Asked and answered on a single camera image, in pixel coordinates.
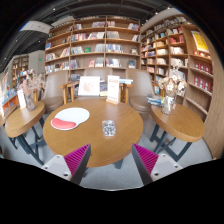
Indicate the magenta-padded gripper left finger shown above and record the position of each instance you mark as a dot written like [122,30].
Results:
[56,166]

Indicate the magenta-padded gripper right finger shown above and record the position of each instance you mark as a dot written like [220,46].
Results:
[166,166]

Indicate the transparent computer mouse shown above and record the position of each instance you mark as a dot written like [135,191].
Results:
[109,128]

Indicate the round wooden side table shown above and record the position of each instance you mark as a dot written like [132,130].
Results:
[178,123]
[23,121]

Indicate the glass vase with dried flowers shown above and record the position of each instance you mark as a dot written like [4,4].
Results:
[167,104]
[30,101]

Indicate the stack of blue books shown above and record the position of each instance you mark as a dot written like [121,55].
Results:
[155,100]

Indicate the small white table card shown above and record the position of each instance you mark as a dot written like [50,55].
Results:
[21,99]

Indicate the brown padded wooden armchair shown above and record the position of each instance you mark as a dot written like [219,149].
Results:
[140,90]
[55,88]
[98,71]

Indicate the white framed picture, red print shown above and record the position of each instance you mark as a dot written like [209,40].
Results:
[88,86]

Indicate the dark book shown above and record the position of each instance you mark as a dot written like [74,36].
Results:
[103,89]

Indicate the white and orange standing sign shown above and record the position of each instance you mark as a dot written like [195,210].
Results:
[113,88]

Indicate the light blue flat books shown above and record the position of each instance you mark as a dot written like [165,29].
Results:
[126,81]

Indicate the tall curved wooden bookshelf unit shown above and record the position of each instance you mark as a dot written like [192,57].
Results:
[186,66]

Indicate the small distant wooden bookshelf unit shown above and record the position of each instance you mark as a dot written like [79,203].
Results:
[20,68]

